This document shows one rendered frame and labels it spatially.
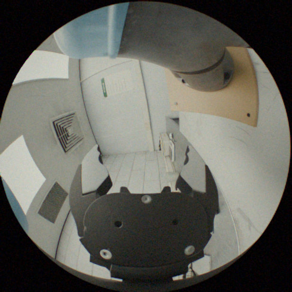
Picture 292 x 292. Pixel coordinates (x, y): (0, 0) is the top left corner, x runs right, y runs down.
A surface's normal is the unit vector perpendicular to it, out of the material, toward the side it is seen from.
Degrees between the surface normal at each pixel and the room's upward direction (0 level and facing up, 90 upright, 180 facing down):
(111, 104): 90
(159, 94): 90
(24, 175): 180
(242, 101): 45
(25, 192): 180
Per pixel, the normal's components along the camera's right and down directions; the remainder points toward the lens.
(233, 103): -0.73, 0.44
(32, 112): 0.99, -0.11
